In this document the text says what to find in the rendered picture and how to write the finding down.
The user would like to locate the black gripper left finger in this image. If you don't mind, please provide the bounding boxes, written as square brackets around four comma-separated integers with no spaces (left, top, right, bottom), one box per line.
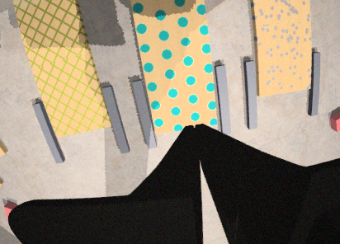
[7,125,204,244]

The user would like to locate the tan rectangular block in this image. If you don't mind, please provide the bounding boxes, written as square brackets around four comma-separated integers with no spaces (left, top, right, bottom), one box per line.
[0,140,9,157]

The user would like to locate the pink cube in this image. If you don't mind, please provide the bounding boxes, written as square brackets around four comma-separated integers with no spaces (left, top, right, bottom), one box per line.
[330,112,340,132]
[3,202,17,218]

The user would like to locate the orange strip with teal dots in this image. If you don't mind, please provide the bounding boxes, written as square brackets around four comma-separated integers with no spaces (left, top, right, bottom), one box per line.
[130,0,216,135]

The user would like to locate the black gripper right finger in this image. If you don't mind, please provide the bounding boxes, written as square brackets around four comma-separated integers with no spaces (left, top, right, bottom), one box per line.
[196,124,340,244]

